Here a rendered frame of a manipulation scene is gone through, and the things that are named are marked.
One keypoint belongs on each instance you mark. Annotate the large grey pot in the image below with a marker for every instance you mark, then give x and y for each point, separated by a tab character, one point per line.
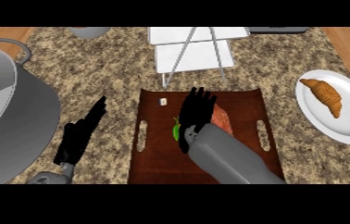
23	122

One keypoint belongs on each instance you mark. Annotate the dark grey flat appliance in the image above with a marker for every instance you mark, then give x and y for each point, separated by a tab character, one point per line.
278	29

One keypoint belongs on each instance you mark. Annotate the reddish brown meat block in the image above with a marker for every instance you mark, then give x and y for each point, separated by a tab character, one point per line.
222	119

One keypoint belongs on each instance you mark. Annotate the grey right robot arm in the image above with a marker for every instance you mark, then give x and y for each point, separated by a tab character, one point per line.
230	156

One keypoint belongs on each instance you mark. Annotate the brown croissant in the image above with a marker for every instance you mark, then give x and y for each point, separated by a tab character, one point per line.
327	95

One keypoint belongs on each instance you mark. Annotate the brown wooden tray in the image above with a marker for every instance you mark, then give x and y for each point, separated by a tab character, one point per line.
203	159

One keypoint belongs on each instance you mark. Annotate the grey rounded container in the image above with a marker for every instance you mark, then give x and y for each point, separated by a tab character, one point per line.
89	31

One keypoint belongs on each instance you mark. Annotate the small white cube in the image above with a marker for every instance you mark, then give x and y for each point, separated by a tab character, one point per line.
163	102

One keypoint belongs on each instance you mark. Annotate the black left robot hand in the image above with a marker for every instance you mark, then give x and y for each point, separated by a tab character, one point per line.
81	132

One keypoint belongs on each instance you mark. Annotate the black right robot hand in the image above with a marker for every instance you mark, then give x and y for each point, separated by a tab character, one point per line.
197	113

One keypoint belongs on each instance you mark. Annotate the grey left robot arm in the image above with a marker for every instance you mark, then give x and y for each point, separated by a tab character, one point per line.
55	176

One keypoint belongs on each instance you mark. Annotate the white plate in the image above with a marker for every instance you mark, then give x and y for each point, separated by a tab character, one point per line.
320	110

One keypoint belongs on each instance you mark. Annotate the green chili pepper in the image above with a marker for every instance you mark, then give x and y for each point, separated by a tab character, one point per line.
175	131

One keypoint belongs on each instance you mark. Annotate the white tiered shelf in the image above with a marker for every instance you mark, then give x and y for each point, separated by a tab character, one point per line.
194	50

